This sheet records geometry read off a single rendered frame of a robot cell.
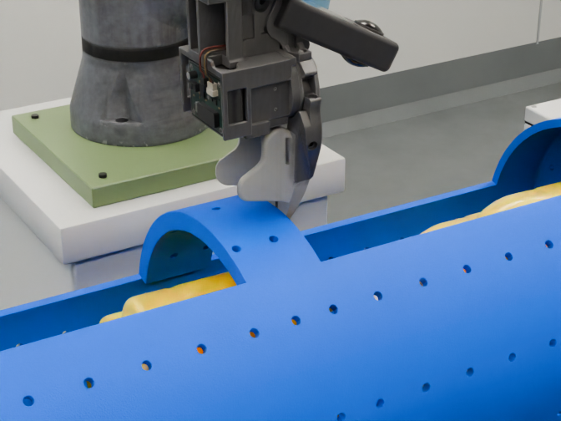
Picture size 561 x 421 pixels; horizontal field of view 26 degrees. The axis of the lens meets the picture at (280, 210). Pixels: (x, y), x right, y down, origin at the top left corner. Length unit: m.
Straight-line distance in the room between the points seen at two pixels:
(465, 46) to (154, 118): 3.52
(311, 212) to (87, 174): 0.25
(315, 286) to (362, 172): 3.15
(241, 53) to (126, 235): 0.34
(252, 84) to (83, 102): 0.43
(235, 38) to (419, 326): 0.26
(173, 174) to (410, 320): 0.36
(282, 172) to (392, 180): 3.07
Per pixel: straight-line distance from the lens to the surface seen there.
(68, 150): 1.26
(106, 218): 1.16
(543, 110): 1.57
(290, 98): 0.90
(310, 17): 0.90
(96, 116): 1.26
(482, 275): 0.98
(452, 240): 0.98
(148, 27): 1.23
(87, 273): 1.19
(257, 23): 0.89
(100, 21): 1.24
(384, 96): 4.51
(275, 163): 0.93
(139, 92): 1.24
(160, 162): 1.22
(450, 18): 4.63
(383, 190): 3.93
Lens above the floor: 1.66
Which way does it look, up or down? 26 degrees down
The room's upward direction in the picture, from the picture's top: straight up
